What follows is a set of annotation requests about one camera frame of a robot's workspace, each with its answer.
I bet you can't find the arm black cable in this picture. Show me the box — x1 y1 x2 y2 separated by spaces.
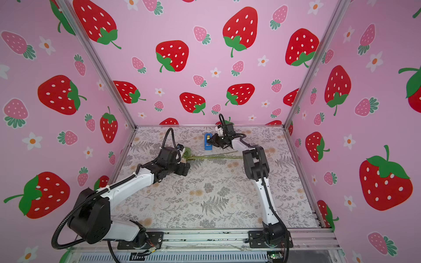
218 113 290 263
50 127 175 263

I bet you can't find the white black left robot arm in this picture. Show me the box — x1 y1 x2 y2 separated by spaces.
67 144 190 248

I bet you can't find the blue tape dispenser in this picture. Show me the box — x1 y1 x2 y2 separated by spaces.
204 133 212 151

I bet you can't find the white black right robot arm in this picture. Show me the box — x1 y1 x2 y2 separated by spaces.
207 126 291 250

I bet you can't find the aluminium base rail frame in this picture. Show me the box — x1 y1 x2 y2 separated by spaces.
64 229 347 263

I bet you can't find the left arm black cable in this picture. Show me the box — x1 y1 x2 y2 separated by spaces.
50 127 175 263

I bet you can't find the aluminium corner post left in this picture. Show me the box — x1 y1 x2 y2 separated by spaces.
57 0 137 130

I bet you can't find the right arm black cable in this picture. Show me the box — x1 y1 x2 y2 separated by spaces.
218 113 290 263

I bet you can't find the artificial pink flower bouquet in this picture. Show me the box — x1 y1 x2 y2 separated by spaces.
182 148 242 162

